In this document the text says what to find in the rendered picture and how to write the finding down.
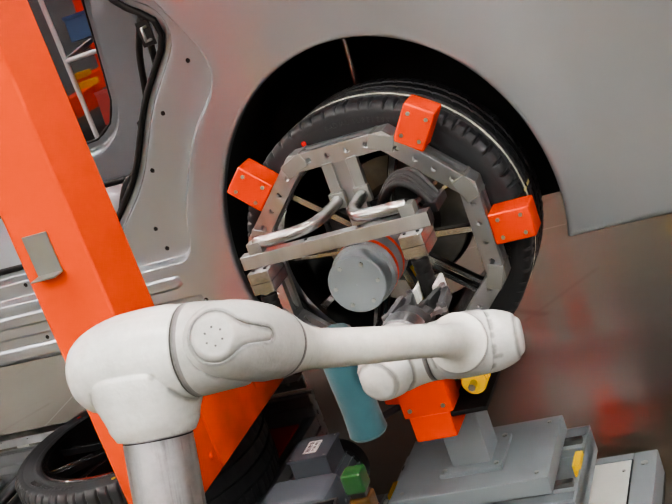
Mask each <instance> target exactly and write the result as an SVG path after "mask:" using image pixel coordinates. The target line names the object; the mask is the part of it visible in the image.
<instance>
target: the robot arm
mask: <svg viewBox="0 0 672 504"><path fill-rule="evenodd" d="M432 289H433V291H432V292H431V293H430V294H429V295H428V297H427V298H426V299H425V300H422V299H423V293H422V291H421V287H420V286H419V283H418V282H417V284H416V286H415V288H414V289H412V290H411V289H408V290H406V294H407V296H406V297H404V296H399V297H398V298H397V299H396V301H395V302H394V304H393V305H392V306H391V308H390V309H389V311H388V312H387V313H386V314H384V315H383V316H382V320H383V325H382V326H374V327H348V328H317V327H312V326H309V325H307V324H306V323H304V322H303V321H301V320H300V319H299V318H297V317H296V316H295V315H293V314H292V313H290V312H287V311H284V310H282V309H280V308H279V307H277V306H274V305H271V304H267V303H263V302H257V301H251V300H239V299H230V300H213V301H196V302H189V303H182V304H164V305H158V306H153V307H148V308H143V309H139V310H135V311H131V312H127V313H123V314H120V315H117V316H114V317H112V318H109V319H107V320H105V321H103V322H101V323H99V324H97V325H95V326H93V327H92V328H90V329H89V330H87V331H86V332H85V333H83V334H82V335H81V336H80V337H79V338H78V339H77V340H76V341H75V342H74V344H73V345H72V347H71V348H70V350H69V352H68V355H67V359H66V365H65V373H66V380H67V384H68V386H69V388H70V391H71V393H72V395H73V397H74V398H75V400H76V401H77V402H78V403H79V404H80V405H82V406H83V407H84V408H86V409H87V410H88V411H90V412H92V413H97V414H98V415H99V416H100V418H101V420H102V421H103V423H104V424H105V426H106V427H107V429H108V432H109V434H110V435H111V437H112V438H113V439H114V440H115V441H116V443H117V444H122V445H123V451H124V457H125V462H126V468H127V474H128V479H129V485H130V490H131V496H132V501H133V504H207V503H206V497H205V492H204V486H203V481H202V475H201V470H200V464H199V459H198V453H197V448H196V442H195V437H194V431H193V429H195V428H196V427H197V425H198V422H199V419H200V410H201V404H202V399H203V396H207V395H211V394H215V393H219V392H223V391H227V390H230V389H234V388H238V387H242V386H246V385H249V384H251V382H265V381H270V380H274V379H282V378H285V377H288V376H290V375H293V374H295V373H298V372H301V371H305V370H312V369H323V368H335V367H346V366H356V365H358V371H357V374H358V376H359V379H360V383H361V385H362V388H363V391H364V392H365V393H366V394H367V395H368V396H370V397H371V398H373V399H375V400H379V401H387V400H391V399H394V398H397V397H399V396H401V395H403V394H404V393H406V392H407V391H410V390H412V389H414V388H416V387H418V386H421V385H423V384H426V383H429V382H433V381H437V380H444V379H463V378H470V377H476V376H480V375H485V374H490V373H494V372H498V371H501V370H503V369H506V368H508V367H510V366H511V365H513V364H515V363H516V362H517V361H519V360H520V358H521V356H522V355H523V353H524V352H525V339H524V333H523V329H522V325H521V322H520V320H519V319H518V318H517V317H515V316H514V315H513V314H512V313H510V312H506V311H502V310H494V309H489V310H480V309H474V310H467V311H461V312H454V313H450V314H449V311H448V308H449V305H450V302H451V299H452V295H451V292H450V289H449V286H448V285H447V284H446V281H445V278H444V275H443V273H439V275H438V277H437V278H436V280H435V282H434V284H433V286H432ZM416 303H417V305H416ZM438 314H440V315H442V314H443V317H441V318H439V319H438V320H436V321H434V322H432V321H433V320H434V319H435V317H436V315H438Z"/></svg>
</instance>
